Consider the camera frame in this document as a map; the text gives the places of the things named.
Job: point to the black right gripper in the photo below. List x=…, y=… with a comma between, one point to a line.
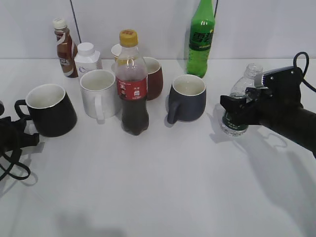
x=275, y=103

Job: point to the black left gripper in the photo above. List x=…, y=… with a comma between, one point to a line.
x=10, y=132

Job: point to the clear water bottle green label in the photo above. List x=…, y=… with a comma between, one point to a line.
x=238, y=92

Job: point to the black ceramic mug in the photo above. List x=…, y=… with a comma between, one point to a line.
x=50, y=109

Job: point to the dark grey mug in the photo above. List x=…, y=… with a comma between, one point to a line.
x=187, y=99

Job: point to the white ceramic mug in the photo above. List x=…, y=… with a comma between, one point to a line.
x=99, y=95

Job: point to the green sprite bottle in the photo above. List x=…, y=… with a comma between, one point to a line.
x=200, y=40

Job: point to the brown coffee drink bottle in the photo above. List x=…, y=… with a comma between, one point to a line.
x=66, y=48

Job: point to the white square plastic bottle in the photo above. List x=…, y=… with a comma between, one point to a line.
x=87, y=59

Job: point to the dark red mug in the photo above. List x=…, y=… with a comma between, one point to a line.
x=155, y=77

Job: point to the cola bottle yellow cap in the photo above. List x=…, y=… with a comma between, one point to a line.
x=132, y=84

